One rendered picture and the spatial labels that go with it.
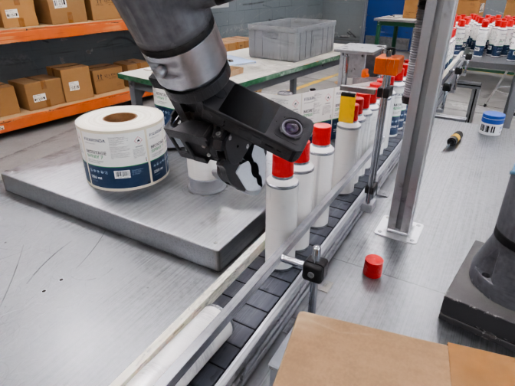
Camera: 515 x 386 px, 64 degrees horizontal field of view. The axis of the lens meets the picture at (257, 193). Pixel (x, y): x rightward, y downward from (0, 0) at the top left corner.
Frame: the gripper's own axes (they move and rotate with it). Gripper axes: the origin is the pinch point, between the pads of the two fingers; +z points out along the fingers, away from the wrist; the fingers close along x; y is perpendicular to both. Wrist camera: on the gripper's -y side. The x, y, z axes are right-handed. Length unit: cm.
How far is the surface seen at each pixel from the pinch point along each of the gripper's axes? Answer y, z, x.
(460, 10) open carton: 49, 311, -508
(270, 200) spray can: 1.5, 7.3, -2.5
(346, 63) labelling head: 14, 32, -63
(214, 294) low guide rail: 3.7, 10.2, 13.6
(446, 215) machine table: -21, 45, -31
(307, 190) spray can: -1.4, 11.8, -8.6
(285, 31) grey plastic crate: 107, 114, -182
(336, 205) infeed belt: -0.4, 32.1, -18.8
